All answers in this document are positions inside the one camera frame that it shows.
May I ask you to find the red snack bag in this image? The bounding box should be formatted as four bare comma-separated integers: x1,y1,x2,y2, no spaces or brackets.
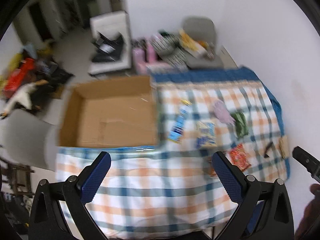
229,144,251,172

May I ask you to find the green snack bag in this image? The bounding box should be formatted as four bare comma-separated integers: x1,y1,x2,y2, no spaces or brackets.
231,112,249,139

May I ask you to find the yellow tissue pack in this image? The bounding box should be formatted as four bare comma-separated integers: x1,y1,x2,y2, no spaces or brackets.
196,121,217,148

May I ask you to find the purple soft cloth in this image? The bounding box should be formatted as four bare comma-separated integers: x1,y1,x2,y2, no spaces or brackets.
213,100,235,125

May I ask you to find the blue long snack pouch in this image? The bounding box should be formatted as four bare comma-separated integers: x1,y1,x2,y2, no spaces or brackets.
168,100,192,144

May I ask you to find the orange cartoon snack bag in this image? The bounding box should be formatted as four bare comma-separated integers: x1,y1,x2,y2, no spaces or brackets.
207,157,217,178

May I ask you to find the person's hand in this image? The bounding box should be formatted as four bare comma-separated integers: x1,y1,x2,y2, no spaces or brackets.
295,184,319,239

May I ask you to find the small wooden block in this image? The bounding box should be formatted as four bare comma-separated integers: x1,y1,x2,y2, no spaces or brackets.
278,135,291,159

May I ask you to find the black clip on table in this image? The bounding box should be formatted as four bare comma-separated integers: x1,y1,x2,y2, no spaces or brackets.
264,141,273,158

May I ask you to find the plaid checkered tablecloth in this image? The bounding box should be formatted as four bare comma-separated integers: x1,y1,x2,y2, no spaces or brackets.
56,67,290,239

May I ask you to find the grey chair at left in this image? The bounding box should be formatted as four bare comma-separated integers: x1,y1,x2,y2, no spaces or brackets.
2,109,59,171

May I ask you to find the open brown cardboard box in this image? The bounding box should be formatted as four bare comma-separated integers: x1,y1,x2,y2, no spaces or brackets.
59,75,158,148

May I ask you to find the white goose plush toy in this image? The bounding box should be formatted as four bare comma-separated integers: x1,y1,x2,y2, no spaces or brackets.
1,79,49,120

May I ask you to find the red plastic bag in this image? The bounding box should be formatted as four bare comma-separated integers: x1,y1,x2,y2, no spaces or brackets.
2,57,35,99

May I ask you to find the black bag on chair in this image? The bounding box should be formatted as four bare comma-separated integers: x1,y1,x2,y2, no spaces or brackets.
91,33,125,63

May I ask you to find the pink suitcase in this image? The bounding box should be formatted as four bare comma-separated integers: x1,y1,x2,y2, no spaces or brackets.
132,38,159,75

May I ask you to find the floral pink cushion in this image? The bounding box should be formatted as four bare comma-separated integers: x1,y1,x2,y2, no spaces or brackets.
145,63,188,74

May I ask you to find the yellow white package on chair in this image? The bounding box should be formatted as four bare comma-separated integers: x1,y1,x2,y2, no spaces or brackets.
179,29,207,59

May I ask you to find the black white patterned bag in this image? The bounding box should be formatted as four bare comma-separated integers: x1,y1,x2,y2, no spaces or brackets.
150,33,187,68

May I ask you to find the white padded chair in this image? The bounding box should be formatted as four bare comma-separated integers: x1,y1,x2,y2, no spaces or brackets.
88,11,132,76

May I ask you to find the grey chair by wall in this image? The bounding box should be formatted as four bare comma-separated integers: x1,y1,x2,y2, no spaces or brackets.
182,16,223,69

